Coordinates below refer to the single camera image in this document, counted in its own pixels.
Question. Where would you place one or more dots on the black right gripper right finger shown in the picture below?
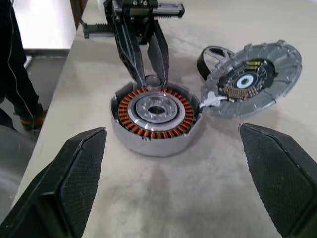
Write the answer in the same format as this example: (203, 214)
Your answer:
(280, 178)

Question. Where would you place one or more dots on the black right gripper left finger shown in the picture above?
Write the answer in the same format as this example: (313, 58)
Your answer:
(62, 188)

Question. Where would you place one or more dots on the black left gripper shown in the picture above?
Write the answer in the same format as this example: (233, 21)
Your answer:
(138, 11)

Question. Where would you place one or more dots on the black spoked rotor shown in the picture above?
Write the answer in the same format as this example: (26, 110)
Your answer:
(201, 64)

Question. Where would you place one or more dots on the grey motor housing copper windings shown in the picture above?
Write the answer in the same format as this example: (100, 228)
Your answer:
(153, 146)

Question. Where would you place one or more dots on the grey ribbed motor lid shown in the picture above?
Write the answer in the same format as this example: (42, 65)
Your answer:
(280, 64)

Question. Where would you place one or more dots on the white cabinet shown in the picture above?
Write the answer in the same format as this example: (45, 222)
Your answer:
(44, 22)

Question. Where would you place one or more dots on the person in black trousers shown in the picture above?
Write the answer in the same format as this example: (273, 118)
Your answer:
(15, 74)

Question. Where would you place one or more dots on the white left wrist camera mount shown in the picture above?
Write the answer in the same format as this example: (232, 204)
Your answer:
(100, 3)

